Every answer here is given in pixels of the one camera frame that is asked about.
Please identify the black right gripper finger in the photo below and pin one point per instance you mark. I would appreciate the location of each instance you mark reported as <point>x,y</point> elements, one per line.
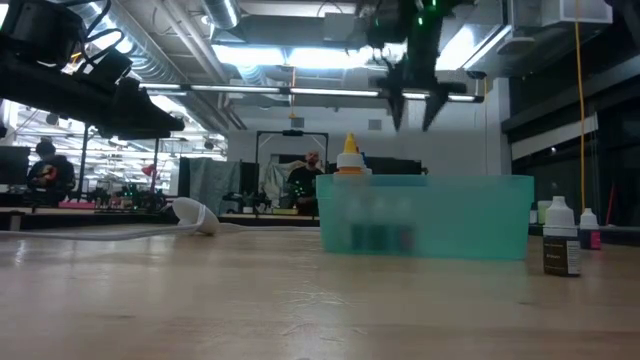
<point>432,107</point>
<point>398,110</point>

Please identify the large yellow-orange food coloring bottle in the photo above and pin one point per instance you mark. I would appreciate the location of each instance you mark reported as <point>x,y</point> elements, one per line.
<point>350,162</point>

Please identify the small red-brown dropper bottle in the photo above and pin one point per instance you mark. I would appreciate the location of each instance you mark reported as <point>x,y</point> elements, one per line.
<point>406,239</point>

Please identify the small brown dropper bottle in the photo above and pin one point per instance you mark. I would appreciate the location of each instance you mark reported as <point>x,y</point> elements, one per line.
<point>560,255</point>

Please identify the small pink dropper bottle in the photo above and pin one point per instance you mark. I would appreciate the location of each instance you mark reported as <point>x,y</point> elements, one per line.
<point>590,240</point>

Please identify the black cabinet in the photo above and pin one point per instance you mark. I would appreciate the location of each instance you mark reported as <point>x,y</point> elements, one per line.
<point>395,166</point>

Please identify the grey cloth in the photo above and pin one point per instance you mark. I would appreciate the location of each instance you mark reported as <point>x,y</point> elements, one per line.
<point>210,180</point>

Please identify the person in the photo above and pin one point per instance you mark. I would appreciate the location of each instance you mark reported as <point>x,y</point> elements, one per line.
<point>305,185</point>
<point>50,175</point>

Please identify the dark background table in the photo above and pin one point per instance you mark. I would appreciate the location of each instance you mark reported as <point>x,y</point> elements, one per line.
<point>125,217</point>

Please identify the black monitor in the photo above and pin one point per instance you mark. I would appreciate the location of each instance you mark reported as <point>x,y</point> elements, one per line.
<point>15,165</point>

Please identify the round white ceiling fixture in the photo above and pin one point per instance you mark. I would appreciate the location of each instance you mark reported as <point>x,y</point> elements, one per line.
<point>515,45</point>

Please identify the long ceiling light bar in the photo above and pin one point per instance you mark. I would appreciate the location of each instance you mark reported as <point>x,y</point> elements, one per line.
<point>235,89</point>

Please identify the pink tray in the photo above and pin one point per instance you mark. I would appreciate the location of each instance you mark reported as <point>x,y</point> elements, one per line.
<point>75,204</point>

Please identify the translucent green plastic bin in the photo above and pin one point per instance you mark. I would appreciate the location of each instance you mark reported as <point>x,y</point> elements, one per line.
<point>450,220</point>

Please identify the white ceiling box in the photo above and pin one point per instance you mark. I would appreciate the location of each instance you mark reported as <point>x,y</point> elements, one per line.
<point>565,12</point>

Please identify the light green cup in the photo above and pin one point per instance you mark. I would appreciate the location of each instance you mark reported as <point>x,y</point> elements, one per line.
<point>544,212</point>

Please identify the red stick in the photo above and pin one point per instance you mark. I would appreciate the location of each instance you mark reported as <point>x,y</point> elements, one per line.
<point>611,205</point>

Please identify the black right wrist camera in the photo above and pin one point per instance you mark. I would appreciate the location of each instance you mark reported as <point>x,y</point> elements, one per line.
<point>387,27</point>

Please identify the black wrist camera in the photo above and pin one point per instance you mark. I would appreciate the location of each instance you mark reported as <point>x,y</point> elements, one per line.
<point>387,27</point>
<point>40,30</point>

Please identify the black dome camera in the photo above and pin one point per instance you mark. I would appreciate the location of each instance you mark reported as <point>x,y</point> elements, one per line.
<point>476,75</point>

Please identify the black rig frame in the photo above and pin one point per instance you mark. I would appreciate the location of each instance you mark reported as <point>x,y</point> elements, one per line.
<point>82,160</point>
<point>292,133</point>

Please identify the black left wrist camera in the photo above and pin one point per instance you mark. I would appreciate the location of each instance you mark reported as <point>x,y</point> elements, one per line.
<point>40,30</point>

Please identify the smooth round air duct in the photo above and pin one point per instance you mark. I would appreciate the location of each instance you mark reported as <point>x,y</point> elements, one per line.
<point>222,12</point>

